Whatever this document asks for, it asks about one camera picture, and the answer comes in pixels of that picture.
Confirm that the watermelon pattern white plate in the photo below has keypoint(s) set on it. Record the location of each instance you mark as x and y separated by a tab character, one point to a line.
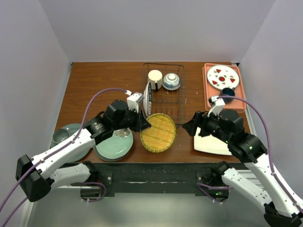
221	76

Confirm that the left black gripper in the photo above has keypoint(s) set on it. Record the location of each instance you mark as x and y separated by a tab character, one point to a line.
141	122

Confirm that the grey ceramic mug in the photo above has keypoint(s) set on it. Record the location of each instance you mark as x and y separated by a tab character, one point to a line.
59	136

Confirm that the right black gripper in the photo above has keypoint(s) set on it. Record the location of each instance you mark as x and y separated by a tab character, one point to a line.
201	119

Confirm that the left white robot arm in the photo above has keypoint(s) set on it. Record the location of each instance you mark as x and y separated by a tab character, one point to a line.
38	175

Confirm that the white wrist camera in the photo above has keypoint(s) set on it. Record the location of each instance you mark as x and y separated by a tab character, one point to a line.
133	100
217	105

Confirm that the black wire dish rack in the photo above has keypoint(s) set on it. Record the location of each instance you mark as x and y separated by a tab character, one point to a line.
171	103

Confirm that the yellow woven bamboo plate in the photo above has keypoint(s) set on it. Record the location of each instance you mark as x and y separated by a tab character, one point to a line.
161	135

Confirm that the cream ceramic mug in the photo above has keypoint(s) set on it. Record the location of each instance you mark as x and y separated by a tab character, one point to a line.
155	78

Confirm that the dark plate under green plate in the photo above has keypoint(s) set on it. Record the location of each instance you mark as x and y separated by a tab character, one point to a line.
109	159

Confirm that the blue floral white bowl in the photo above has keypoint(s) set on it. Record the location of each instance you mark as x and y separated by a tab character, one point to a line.
171	81

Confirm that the green plate with flower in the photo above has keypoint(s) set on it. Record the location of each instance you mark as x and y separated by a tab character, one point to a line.
117	145

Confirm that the white plate teal lettered rim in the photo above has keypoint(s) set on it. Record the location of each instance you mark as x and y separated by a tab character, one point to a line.
147	101

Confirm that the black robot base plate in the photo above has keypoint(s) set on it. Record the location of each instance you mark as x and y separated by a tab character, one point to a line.
162	178

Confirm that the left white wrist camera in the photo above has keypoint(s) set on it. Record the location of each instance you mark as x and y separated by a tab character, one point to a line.
133	100

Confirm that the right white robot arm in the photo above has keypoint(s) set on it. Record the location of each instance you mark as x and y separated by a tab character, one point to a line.
280	208

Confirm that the salmon pink tray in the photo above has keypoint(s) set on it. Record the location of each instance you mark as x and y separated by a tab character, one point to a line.
210	91

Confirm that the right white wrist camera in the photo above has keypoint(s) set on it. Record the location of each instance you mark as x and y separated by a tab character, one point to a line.
217	105

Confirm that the dark blue cup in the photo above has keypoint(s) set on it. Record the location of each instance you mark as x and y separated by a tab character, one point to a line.
227	91

